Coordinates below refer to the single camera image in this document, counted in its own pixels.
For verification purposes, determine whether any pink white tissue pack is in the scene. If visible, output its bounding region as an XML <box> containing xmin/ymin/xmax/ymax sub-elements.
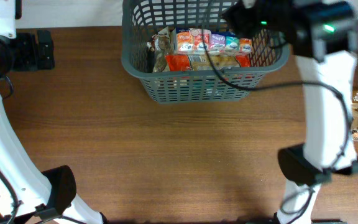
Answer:
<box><xmin>170</xmin><ymin>28</ymin><xmax>253</xmax><ymax>56</ymax></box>

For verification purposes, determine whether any orange pasta packet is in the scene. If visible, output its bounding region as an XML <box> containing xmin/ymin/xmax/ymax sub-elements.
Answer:
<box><xmin>165</xmin><ymin>55</ymin><xmax>250</xmax><ymax>72</ymax></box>

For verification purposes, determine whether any beige cookie bag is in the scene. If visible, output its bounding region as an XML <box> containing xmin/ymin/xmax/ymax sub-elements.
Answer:
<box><xmin>147</xmin><ymin>27</ymin><xmax>173</xmax><ymax>73</ymax></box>

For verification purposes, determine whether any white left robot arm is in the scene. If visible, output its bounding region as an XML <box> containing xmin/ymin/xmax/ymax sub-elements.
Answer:
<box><xmin>0</xmin><ymin>1</ymin><xmax>107</xmax><ymax>223</ymax></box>

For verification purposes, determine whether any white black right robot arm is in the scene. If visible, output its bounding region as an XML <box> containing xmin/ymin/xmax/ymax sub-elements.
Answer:
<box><xmin>223</xmin><ymin>0</ymin><xmax>358</xmax><ymax>223</ymax></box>

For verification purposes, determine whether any grey plastic lattice basket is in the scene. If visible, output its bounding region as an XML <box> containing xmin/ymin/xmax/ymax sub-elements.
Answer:
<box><xmin>121</xmin><ymin>0</ymin><xmax>290</xmax><ymax>104</ymax></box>

